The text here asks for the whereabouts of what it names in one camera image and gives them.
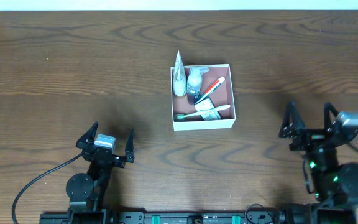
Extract white pink-lined box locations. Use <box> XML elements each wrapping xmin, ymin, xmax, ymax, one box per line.
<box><xmin>170</xmin><ymin>64</ymin><xmax>236</xmax><ymax>131</ymax></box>

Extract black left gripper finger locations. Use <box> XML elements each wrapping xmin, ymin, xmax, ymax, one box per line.
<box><xmin>124</xmin><ymin>129</ymin><xmax>135</xmax><ymax>163</ymax></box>
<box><xmin>76</xmin><ymin>121</ymin><xmax>98</xmax><ymax>149</ymax></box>

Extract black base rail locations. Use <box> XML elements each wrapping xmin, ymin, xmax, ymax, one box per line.
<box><xmin>39</xmin><ymin>210</ymin><xmax>287</xmax><ymax>224</ymax></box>

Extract green white soap box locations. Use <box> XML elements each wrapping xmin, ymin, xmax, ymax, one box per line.
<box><xmin>193</xmin><ymin>98</ymin><xmax>222</xmax><ymax>121</ymax></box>

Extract teal white toothpaste tube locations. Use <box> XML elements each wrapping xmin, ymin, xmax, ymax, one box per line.
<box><xmin>195</xmin><ymin>77</ymin><xmax>225</xmax><ymax>104</ymax></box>

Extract clear foam pump bottle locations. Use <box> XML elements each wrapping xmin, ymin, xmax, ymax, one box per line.
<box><xmin>187</xmin><ymin>67</ymin><xmax>209</xmax><ymax>105</ymax></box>

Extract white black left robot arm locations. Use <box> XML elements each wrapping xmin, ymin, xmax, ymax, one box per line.
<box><xmin>66</xmin><ymin>122</ymin><xmax>135</xmax><ymax>223</ymax></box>

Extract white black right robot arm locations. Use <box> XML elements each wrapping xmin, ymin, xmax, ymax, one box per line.
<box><xmin>275</xmin><ymin>101</ymin><xmax>358</xmax><ymax>223</ymax></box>

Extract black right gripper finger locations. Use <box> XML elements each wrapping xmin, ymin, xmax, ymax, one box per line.
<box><xmin>324</xmin><ymin>102</ymin><xmax>339</xmax><ymax>133</ymax></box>
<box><xmin>278</xmin><ymin>101</ymin><xmax>306</xmax><ymax>139</ymax></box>

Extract green white toothbrush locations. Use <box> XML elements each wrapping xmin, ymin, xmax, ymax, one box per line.
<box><xmin>173</xmin><ymin>105</ymin><xmax>231</xmax><ymax>121</ymax></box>

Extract white Pantene tube gold cap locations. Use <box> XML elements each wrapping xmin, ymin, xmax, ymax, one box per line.
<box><xmin>172</xmin><ymin>51</ymin><xmax>187</xmax><ymax>97</ymax></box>

